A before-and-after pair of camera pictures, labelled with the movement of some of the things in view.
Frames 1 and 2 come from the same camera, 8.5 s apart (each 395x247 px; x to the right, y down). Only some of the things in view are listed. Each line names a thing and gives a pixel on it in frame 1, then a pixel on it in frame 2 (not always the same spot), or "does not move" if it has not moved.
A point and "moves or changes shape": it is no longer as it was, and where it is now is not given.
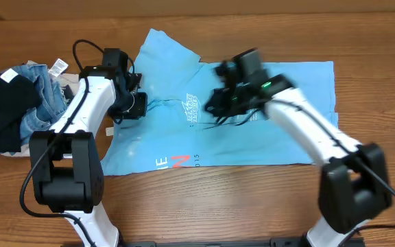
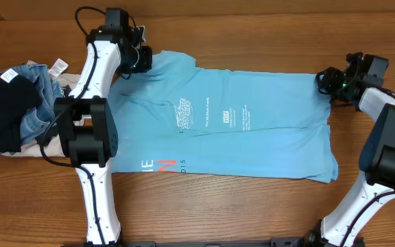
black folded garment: [1, 106] does not move
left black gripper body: [130, 106] -> [139, 60]
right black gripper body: [218, 103] -> [328, 82]
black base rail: [278, 241] does not move
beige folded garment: [24, 151] does not move
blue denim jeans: [54, 100] does not move
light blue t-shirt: [178, 134] moves or changes shape
